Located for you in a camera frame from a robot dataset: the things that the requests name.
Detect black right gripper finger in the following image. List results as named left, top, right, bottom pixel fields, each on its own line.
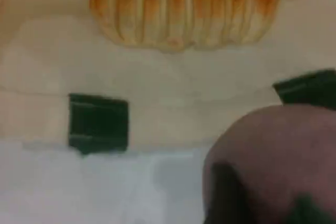
left=296, top=194, right=336, bottom=224
left=203, top=162, right=254, bottom=224

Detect pink peach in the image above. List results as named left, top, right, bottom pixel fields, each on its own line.
left=203, top=104, right=336, bottom=224

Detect white canvas bag green handles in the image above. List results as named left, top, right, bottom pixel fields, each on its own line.
left=0, top=0, right=336, bottom=156

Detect long ridged golden bread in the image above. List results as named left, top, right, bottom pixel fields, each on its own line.
left=88, top=0, right=278, bottom=53

